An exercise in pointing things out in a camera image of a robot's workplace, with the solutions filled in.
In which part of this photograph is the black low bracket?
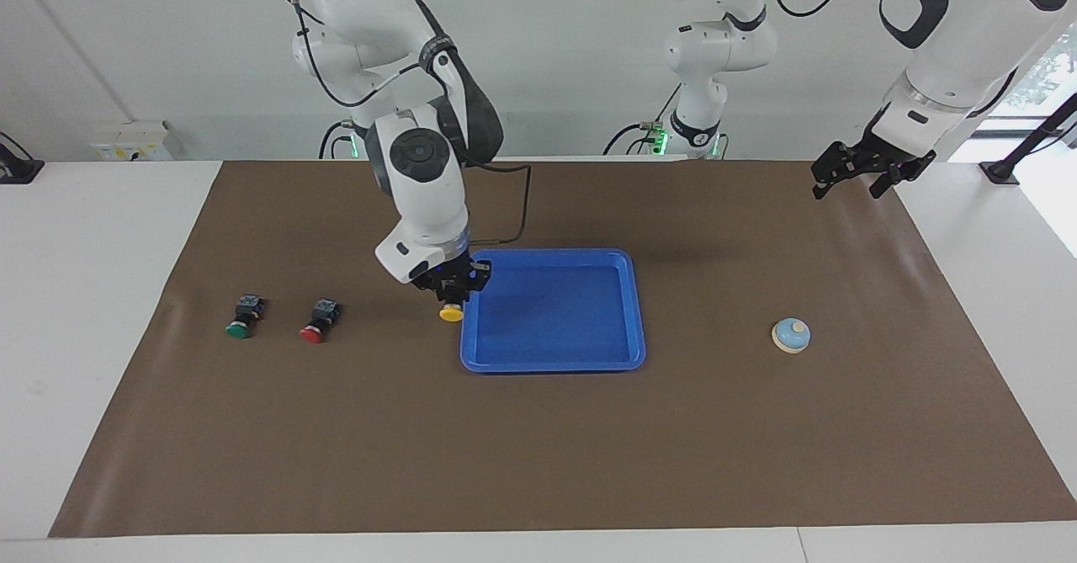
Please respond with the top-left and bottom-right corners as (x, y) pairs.
(0, 132), (45, 185)

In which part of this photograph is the white wall socket box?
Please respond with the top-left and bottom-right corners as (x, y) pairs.
(91, 121), (173, 162)

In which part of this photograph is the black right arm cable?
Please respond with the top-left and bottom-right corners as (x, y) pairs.
(282, 0), (533, 249)

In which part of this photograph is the black pole stand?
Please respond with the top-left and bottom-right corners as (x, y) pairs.
(979, 92), (1077, 187)

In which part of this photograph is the light blue desk bell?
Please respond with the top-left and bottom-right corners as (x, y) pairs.
(771, 316), (812, 354)

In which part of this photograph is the black base cable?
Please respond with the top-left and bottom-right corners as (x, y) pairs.
(318, 117), (373, 160)
(602, 83), (682, 157)

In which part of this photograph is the black right base cable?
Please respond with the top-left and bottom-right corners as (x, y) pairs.
(318, 117), (373, 160)

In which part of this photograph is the blue plastic tray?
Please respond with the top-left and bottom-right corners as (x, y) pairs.
(459, 248), (647, 374)

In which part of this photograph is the brown table mat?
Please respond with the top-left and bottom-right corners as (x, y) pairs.
(48, 159), (1077, 539)

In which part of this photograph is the window with greenery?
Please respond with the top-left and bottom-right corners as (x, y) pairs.
(980, 24), (1077, 139)

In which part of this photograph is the black left base cable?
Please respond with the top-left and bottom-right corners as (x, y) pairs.
(602, 83), (682, 157)

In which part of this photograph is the green push button switch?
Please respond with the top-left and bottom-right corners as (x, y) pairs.
(225, 293), (265, 340)

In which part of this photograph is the red push button switch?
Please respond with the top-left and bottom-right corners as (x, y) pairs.
(299, 297), (340, 345)

